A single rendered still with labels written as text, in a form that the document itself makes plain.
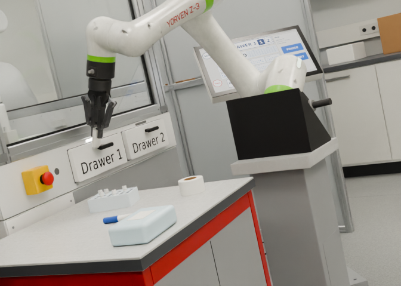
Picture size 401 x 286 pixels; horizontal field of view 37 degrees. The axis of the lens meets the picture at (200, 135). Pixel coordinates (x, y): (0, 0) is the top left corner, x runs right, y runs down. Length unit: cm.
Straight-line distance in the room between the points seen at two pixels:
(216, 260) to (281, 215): 57
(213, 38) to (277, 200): 65
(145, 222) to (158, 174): 114
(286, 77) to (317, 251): 59
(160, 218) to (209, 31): 106
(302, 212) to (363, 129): 282
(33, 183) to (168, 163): 83
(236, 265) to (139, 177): 80
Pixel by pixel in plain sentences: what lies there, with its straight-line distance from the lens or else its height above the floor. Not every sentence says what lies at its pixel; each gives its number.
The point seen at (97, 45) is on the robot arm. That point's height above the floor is 123.
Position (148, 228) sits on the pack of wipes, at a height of 79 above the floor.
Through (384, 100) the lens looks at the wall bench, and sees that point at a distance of 467.
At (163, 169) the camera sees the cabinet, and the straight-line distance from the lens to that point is 243.
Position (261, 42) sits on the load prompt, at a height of 115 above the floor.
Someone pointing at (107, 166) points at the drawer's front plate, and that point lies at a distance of 209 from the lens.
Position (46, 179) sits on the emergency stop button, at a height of 88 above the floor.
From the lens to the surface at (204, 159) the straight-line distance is 386.
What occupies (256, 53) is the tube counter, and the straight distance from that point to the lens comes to 277.
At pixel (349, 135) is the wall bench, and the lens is 479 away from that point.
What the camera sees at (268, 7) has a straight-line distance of 352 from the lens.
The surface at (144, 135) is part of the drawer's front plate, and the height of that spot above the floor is 89.
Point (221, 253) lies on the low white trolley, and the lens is 151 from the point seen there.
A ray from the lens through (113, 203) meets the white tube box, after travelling 169.
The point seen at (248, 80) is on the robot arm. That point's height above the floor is 101.
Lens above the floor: 108
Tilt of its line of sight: 6 degrees down
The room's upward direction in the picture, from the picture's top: 12 degrees counter-clockwise
